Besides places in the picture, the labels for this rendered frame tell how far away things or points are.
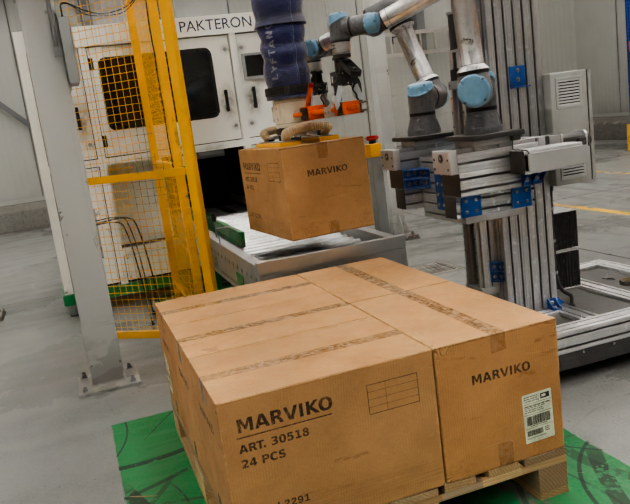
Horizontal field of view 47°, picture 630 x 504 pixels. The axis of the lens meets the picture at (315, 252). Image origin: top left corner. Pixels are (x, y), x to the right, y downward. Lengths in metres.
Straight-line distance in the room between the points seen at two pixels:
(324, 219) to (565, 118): 1.09
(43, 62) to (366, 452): 2.41
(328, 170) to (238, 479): 1.63
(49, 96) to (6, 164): 8.22
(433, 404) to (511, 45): 1.65
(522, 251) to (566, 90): 0.69
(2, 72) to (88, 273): 8.38
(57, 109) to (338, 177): 1.36
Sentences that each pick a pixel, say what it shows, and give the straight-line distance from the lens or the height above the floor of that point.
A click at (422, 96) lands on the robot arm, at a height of 1.21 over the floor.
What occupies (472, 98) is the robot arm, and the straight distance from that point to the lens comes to 2.71.
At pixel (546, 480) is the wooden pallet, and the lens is 2.33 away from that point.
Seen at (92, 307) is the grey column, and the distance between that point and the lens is 3.71.
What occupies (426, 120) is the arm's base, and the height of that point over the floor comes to 1.10.
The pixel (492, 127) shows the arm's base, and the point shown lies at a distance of 2.85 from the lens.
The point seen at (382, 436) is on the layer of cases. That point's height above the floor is 0.34.
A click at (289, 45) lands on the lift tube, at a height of 1.50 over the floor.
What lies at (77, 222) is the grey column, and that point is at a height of 0.83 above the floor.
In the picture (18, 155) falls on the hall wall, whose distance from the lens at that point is 11.81.
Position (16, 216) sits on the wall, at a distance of 11.72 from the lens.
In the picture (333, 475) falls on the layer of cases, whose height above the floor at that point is 0.27.
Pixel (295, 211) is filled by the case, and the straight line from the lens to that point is 3.09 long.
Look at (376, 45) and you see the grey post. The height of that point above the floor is 1.67.
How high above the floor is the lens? 1.21
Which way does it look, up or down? 11 degrees down
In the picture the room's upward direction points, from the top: 8 degrees counter-clockwise
